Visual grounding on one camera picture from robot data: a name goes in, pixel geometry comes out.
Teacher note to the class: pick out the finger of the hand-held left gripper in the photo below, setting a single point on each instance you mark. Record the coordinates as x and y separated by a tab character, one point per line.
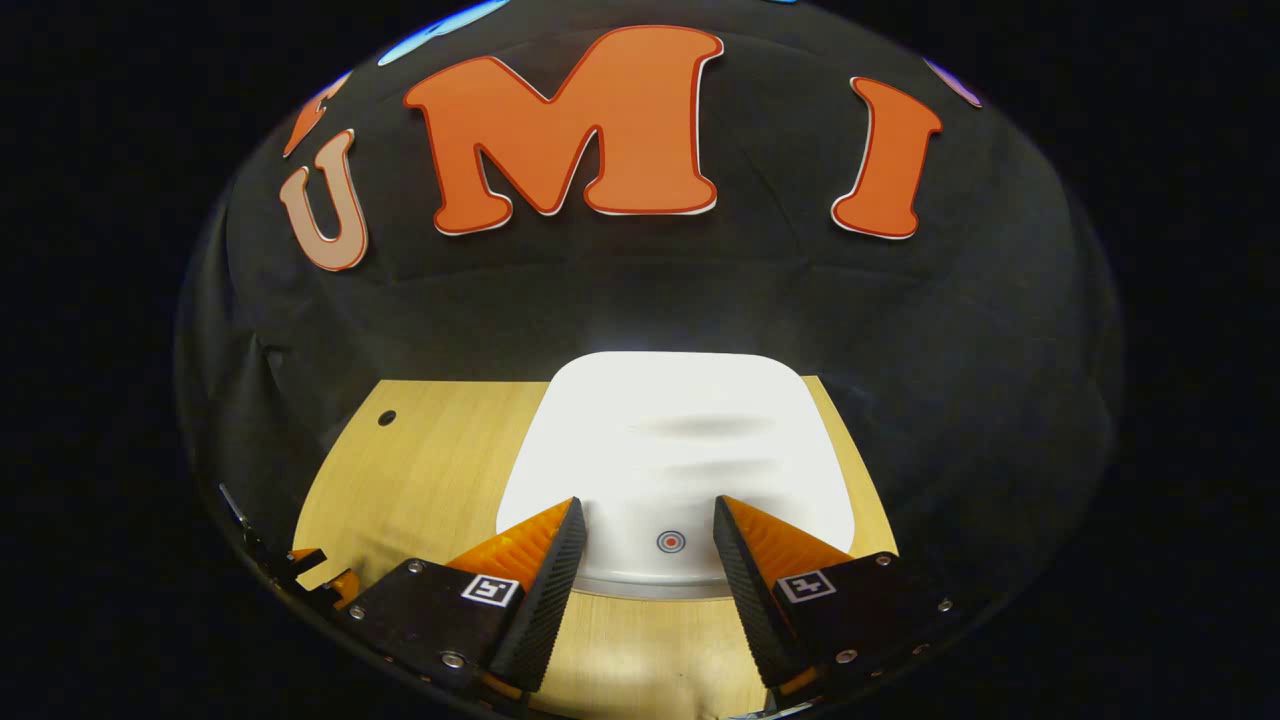
346	588
306	556

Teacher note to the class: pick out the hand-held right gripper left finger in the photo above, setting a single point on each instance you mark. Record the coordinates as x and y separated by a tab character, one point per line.
545	600

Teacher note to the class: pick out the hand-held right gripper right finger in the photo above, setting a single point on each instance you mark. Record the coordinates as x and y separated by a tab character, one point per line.
760	600

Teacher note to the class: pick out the white desktop garbage bin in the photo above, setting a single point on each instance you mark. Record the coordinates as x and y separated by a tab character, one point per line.
680	440

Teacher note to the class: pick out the wooden desktop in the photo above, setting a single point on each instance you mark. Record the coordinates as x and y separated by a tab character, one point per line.
420	480

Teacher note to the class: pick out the black backdrop cloth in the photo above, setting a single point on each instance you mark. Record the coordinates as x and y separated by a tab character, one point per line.
650	290

